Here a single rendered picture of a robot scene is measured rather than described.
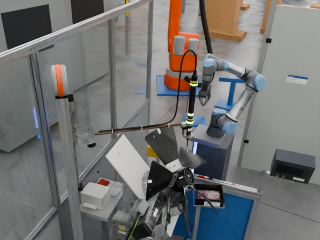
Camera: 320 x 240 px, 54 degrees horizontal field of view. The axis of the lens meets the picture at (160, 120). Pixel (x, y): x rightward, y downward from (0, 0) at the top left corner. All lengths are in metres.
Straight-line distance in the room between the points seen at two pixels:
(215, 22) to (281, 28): 6.56
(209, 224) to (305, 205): 1.44
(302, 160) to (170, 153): 0.92
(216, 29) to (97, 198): 8.30
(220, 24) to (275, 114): 6.41
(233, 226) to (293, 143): 1.53
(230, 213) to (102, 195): 1.11
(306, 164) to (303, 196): 1.75
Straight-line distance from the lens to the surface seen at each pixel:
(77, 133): 1.75
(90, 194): 2.27
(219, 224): 2.90
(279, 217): 3.72
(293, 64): 3.61
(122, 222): 2.25
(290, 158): 2.36
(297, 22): 3.50
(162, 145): 2.02
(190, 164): 2.18
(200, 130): 2.83
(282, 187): 4.11
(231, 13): 9.82
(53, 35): 1.75
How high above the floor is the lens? 2.51
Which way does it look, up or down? 30 degrees down
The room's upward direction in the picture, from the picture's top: 3 degrees clockwise
